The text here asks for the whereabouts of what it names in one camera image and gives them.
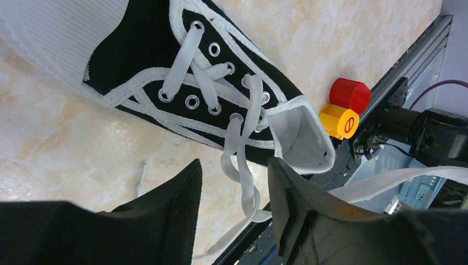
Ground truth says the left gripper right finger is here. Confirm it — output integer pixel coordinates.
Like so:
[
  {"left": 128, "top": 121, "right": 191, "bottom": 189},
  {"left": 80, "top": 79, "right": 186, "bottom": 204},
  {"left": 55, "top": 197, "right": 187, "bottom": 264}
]
[{"left": 268, "top": 158, "right": 386, "bottom": 264}]

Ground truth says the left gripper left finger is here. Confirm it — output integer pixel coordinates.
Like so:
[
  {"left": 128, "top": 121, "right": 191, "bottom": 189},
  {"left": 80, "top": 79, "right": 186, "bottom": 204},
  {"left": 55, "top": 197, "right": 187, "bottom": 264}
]
[{"left": 97, "top": 158, "right": 203, "bottom": 265}]

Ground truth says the white shoelace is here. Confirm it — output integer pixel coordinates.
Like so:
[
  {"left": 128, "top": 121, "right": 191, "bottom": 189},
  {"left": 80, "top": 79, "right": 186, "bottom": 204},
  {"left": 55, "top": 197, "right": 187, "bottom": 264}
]
[{"left": 135, "top": 73, "right": 468, "bottom": 262}]

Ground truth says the black white canvas sneaker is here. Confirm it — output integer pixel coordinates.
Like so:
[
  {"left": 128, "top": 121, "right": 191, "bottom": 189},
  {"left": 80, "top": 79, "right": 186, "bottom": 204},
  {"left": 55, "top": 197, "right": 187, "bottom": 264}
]
[{"left": 1, "top": 1, "right": 336, "bottom": 174}]

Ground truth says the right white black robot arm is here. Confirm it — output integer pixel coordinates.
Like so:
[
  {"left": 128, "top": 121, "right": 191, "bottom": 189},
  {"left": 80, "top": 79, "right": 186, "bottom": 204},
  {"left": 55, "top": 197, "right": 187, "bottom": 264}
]
[{"left": 353, "top": 106, "right": 467, "bottom": 167}]

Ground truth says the yellow plastic cylinder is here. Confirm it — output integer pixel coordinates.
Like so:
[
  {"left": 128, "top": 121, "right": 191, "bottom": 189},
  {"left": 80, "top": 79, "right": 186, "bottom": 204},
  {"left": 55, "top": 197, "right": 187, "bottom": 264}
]
[{"left": 319, "top": 103, "right": 360, "bottom": 140}]

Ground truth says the red plastic cylinder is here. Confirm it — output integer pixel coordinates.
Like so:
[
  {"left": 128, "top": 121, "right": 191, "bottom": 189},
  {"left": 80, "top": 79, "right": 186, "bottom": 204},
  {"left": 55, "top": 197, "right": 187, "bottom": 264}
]
[{"left": 329, "top": 78, "right": 371, "bottom": 115}]

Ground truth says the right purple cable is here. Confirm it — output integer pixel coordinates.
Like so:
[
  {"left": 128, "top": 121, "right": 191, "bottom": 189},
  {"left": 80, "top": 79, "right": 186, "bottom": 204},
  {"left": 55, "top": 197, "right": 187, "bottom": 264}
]
[{"left": 408, "top": 79, "right": 468, "bottom": 110}]

